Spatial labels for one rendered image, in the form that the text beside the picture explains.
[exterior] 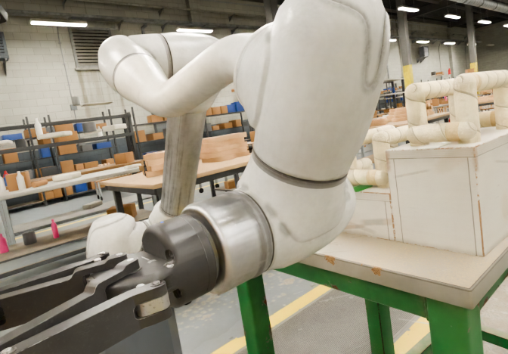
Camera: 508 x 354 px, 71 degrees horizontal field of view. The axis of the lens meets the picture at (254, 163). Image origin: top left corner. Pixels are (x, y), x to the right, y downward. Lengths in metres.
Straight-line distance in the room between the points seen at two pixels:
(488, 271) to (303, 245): 0.33
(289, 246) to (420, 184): 0.36
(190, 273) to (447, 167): 0.46
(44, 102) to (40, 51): 1.43
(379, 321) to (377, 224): 0.70
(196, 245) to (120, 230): 0.85
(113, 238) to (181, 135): 0.38
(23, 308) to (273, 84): 0.26
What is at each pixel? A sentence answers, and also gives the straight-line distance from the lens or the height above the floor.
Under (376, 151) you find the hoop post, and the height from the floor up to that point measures 1.09.
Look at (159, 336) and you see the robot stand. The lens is 1.22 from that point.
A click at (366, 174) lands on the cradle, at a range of 0.75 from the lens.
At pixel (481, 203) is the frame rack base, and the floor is 1.01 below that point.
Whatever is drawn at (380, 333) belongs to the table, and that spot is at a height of 0.42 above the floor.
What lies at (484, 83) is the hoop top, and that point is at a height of 1.19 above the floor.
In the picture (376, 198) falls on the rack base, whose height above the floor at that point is 1.01.
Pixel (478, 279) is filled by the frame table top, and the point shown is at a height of 0.93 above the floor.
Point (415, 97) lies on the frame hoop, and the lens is 0.69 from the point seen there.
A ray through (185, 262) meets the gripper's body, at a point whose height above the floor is 1.09.
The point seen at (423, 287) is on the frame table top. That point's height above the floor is 0.92.
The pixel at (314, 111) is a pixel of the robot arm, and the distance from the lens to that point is 0.30.
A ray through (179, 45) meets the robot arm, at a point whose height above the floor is 1.38.
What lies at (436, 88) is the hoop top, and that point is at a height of 1.20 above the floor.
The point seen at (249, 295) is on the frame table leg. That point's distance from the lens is 0.94.
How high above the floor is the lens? 1.19
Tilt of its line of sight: 6 degrees down
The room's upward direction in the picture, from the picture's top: 9 degrees counter-clockwise
